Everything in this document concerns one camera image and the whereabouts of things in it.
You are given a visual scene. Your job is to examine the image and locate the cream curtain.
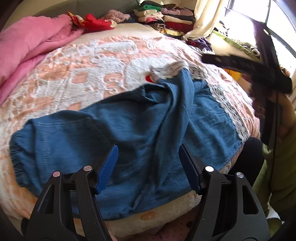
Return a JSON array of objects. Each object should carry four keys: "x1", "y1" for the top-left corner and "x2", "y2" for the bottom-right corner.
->
[{"x1": 184, "y1": 0, "x2": 225, "y2": 40}]

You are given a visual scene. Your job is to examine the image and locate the purple clothes pile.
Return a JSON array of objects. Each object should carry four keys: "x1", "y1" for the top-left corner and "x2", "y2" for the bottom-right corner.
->
[{"x1": 186, "y1": 38, "x2": 213, "y2": 51}]

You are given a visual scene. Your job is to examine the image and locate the grey upholstered headboard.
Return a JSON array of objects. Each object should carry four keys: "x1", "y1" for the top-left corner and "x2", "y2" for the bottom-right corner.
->
[{"x1": 34, "y1": 0, "x2": 139, "y2": 18}]

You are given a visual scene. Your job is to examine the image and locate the mauve fuzzy garment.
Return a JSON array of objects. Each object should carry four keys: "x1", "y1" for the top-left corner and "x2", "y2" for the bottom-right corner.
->
[{"x1": 102, "y1": 9, "x2": 130, "y2": 24}]

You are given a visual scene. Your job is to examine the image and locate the stack of folded clothes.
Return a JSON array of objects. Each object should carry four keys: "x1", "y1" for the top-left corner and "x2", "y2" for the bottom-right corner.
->
[{"x1": 133, "y1": 1, "x2": 196, "y2": 39}]

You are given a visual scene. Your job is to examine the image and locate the green right sleeve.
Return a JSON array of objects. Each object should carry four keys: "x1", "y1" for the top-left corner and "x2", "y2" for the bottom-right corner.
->
[{"x1": 252, "y1": 129, "x2": 296, "y2": 236}]

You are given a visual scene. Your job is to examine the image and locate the blue denim lace-trimmed pants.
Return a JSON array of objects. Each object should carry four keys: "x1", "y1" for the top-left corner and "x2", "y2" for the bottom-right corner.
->
[{"x1": 10, "y1": 61, "x2": 250, "y2": 220}]

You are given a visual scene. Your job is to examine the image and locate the red embroidered cloth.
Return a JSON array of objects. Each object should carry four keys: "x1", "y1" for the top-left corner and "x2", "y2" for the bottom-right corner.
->
[{"x1": 67, "y1": 11, "x2": 117, "y2": 32}]

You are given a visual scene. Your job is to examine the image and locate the pink folded quilt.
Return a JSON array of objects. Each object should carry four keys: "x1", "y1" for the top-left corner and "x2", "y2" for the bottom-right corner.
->
[{"x1": 1, "y1": 14, "x2": 84, "y2": 103}]

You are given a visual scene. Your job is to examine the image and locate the peach white bunny bedspread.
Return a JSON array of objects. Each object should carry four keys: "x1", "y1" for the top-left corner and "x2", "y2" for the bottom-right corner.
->
[{"x1": 0, "y1": 22, "x2": 261, "y2": 239}]

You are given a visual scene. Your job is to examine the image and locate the right hand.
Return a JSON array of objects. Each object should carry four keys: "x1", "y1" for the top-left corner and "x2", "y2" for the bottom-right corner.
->
[{"x1": 277, "y1": 93, "x2": 295, "y2": 138}]

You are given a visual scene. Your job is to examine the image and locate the green window ledge cloth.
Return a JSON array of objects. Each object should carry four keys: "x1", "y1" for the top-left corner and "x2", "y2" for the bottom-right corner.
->
[{"x1": 212, "y1": 30, "x2": 260, "y2": 62}]

